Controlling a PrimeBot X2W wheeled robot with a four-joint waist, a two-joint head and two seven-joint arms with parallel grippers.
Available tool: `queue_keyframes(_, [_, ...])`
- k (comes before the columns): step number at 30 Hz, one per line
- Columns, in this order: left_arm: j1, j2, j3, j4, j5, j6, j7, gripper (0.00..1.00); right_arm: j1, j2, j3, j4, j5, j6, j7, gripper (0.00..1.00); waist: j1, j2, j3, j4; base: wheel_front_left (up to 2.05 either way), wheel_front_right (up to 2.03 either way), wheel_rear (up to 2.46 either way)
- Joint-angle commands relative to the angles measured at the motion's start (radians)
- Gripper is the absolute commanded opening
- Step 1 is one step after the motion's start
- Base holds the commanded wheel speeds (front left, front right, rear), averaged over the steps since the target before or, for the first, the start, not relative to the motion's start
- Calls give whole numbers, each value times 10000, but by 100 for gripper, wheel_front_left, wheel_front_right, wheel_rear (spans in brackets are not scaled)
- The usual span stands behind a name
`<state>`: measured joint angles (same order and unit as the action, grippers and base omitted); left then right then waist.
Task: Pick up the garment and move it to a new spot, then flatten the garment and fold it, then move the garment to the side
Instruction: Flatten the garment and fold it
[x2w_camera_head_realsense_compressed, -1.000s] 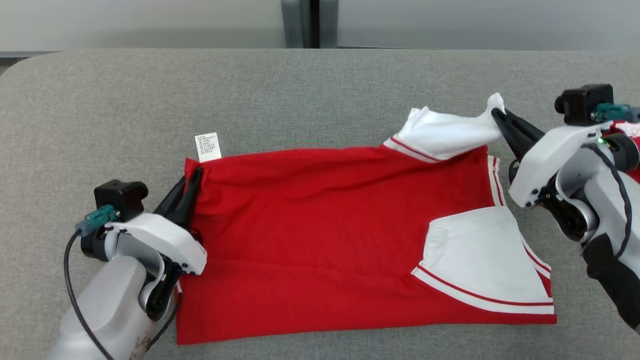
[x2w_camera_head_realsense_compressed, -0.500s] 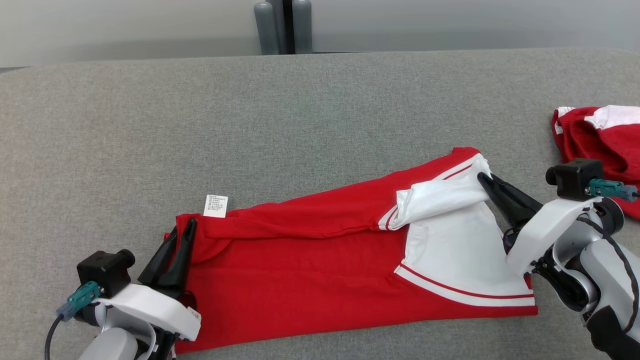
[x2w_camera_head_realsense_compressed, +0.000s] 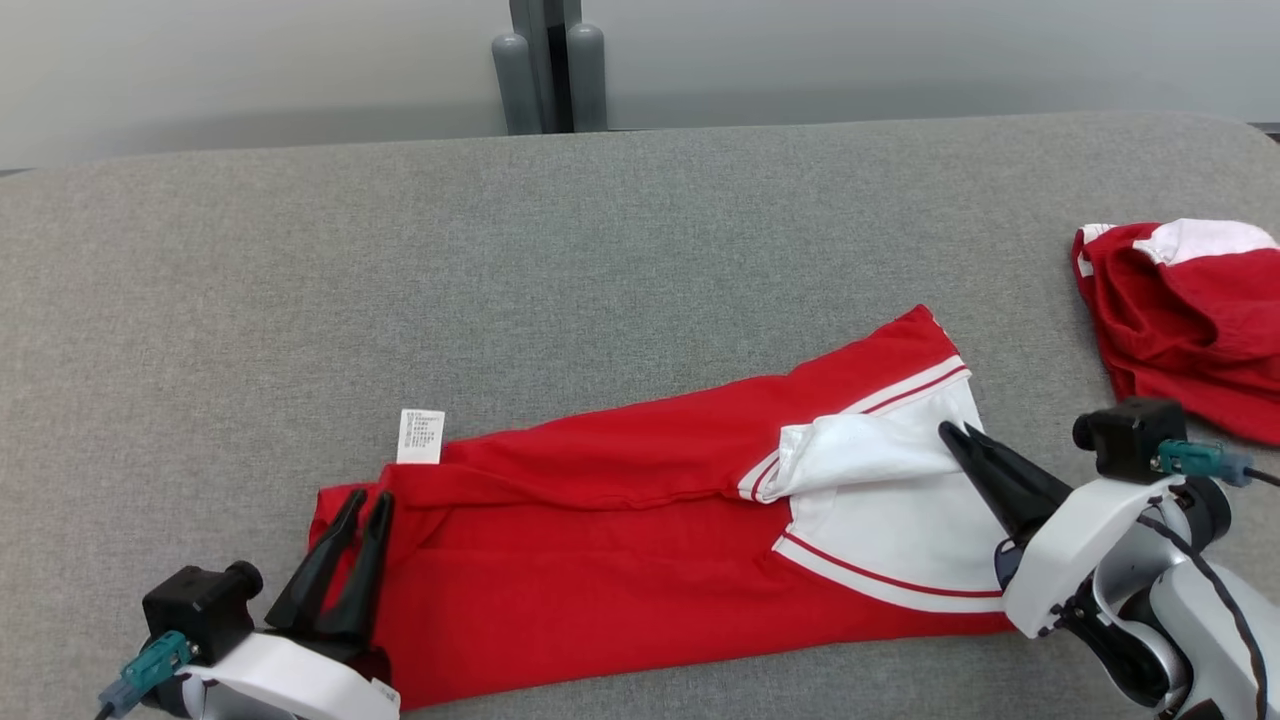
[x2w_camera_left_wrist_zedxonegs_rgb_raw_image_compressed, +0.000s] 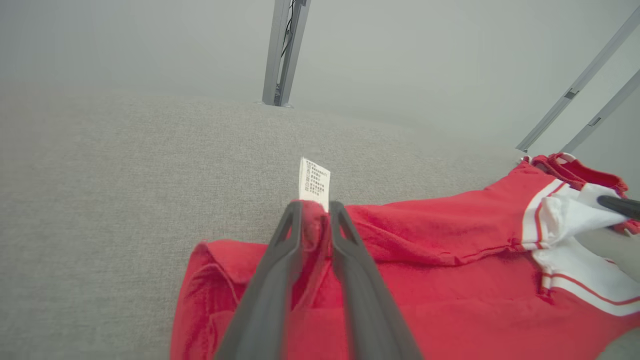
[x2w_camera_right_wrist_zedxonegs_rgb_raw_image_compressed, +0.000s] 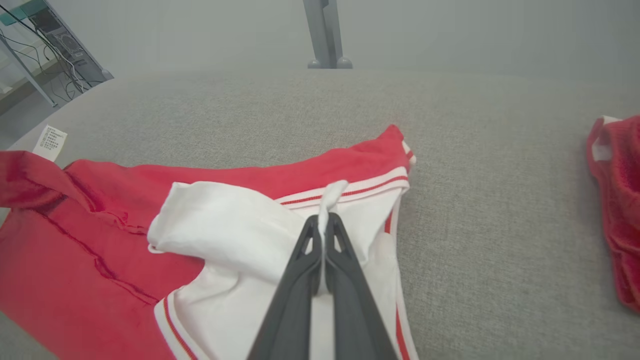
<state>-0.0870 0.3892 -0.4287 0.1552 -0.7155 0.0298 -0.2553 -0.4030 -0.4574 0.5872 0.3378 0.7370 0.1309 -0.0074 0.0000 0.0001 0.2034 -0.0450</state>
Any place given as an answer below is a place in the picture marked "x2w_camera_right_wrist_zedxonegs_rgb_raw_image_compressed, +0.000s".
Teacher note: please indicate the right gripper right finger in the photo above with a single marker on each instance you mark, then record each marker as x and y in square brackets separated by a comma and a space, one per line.
[355, 310]

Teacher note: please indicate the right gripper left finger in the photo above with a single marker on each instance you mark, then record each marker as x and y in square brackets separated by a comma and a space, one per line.
[295, 300]

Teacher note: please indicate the red Bulls basketball jersey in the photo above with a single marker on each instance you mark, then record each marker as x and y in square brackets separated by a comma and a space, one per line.
[75, 250]

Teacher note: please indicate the red shorts with white stripe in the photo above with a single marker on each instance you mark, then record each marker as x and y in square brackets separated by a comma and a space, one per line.
[622, 200]

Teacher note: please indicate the grey fabric sofa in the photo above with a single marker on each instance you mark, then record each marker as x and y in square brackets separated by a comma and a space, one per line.
[475, 200]

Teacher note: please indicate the grey computer tower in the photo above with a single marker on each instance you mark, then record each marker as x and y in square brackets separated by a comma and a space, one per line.
[65, 40]

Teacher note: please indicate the teal topped desk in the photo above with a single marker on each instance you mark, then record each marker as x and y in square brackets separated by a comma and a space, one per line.
[22, 7]

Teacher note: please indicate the grey metal partition post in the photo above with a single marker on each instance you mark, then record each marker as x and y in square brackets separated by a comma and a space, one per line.
[325, 30]

